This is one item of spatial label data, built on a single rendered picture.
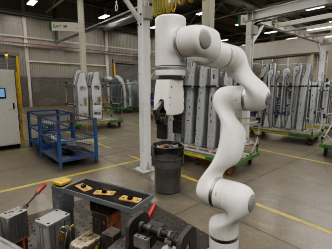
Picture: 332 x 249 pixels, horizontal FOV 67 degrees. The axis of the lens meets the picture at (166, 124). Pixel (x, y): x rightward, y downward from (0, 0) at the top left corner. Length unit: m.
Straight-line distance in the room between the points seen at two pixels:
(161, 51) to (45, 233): 0.73
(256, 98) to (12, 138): 6.94
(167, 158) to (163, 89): 2.94
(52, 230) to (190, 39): 0.78
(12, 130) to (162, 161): 4.78
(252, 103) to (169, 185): 2.90
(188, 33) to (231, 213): 0.64
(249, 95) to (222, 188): 0.36
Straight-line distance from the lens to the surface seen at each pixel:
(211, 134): 5.15
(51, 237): 1.03
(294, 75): 8.33
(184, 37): 0.64
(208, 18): 8.52
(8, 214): 1.26
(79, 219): 1.88
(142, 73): 4.56
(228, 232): 1.06
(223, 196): 0.97
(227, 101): 1.03
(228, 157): 0.99
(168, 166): 3.63
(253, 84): 0.97
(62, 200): 1.23
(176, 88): 0.68
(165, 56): 0.67
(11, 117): 7.42
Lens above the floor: 1.58
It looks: 9 degrees down
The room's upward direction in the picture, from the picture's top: straight up
